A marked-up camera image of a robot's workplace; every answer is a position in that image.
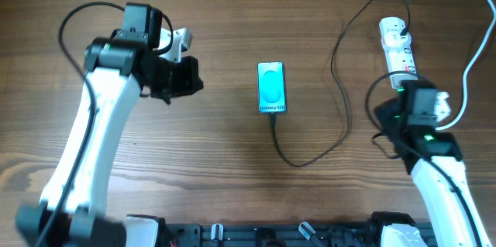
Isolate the black charging cable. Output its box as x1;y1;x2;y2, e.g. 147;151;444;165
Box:
268;0;412;168

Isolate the white power strip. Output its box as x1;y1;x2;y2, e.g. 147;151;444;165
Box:
379;17;417;89

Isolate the teal screen smartphone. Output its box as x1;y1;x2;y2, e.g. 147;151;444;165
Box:
257;62;286;113

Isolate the white charger plug adapter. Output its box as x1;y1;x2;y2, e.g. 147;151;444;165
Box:
381;31;412;52

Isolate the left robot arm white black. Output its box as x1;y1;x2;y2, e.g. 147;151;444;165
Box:
15;3;204;246

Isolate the white power strip cord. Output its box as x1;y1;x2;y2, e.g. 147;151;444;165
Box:
436;0;496;132

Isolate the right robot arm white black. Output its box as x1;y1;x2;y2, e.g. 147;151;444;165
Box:
374;80;491;246

